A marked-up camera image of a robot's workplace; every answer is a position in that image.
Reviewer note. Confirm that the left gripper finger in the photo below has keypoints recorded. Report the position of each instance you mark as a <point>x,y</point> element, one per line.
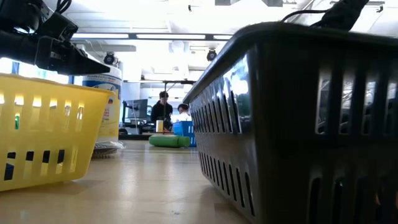
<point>84,65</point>

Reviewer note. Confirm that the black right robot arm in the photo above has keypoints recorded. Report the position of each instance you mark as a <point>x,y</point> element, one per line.
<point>342,14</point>

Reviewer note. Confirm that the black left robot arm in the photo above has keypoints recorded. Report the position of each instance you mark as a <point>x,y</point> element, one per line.
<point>18,15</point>

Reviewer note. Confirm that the black ceiling spotlight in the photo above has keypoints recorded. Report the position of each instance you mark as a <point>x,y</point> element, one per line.
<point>211,55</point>
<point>109,58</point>

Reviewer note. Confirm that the disinfectant wipes canister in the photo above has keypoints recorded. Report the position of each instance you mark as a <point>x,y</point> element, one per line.
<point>102,90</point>

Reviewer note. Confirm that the long ceiling light fixture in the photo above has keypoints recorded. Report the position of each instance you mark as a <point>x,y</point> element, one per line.
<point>102,36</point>

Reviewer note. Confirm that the black computer monitor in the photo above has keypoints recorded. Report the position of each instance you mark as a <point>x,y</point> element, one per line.
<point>136,109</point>

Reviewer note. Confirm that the yellow plastic basket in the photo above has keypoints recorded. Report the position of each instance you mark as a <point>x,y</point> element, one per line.
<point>46,137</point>

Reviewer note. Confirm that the black round brush in bag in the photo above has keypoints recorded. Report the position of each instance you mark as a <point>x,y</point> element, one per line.
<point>104,149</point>

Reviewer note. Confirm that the person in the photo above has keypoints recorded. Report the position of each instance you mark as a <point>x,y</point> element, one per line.
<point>184,116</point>
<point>161,112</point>

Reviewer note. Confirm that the yellow cylindrical container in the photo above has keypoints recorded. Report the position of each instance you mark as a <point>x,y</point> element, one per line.
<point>159,126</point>

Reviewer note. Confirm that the blue plastic basket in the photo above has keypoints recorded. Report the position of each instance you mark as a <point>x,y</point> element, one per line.
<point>183,130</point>

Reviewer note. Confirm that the black plastic basket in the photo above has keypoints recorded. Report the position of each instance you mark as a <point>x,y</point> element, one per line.
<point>280,124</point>

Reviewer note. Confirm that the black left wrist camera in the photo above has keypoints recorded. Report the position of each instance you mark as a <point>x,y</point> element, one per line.
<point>57,26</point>

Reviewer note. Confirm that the black aluminium table frame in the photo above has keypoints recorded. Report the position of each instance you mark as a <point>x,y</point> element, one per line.
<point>133,137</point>

